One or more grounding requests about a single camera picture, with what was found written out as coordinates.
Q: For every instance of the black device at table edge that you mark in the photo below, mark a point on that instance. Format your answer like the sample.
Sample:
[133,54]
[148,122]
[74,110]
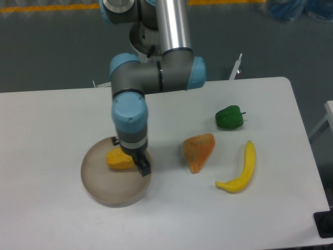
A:
[323,221]

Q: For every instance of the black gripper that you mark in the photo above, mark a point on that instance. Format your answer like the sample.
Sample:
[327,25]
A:
[137,151]

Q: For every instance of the white metal frame bracket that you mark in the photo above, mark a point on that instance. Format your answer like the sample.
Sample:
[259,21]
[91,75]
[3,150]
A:
[236,68]

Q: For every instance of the yellow toy bell pepper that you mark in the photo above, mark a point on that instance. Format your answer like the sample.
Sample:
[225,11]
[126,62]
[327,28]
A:
[117,159]

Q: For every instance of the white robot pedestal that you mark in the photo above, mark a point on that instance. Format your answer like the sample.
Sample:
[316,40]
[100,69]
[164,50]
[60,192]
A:
[145,42]

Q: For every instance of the beige round plate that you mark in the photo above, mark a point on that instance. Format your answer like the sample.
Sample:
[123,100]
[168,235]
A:
[111,187]

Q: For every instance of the orange toy fruit wedge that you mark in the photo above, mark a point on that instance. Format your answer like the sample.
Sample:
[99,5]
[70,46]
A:
[197,150]

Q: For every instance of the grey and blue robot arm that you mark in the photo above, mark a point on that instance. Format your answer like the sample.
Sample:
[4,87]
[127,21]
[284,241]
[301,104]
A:
[131,79]

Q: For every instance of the white furniture at right edge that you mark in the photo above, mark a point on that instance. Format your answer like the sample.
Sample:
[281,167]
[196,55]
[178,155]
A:
[323,124]

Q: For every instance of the blue plastic bags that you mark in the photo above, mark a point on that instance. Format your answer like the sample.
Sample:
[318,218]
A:
[289,11]

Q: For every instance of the green toy bell pepper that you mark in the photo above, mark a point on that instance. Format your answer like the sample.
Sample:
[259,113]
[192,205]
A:
[230,118]

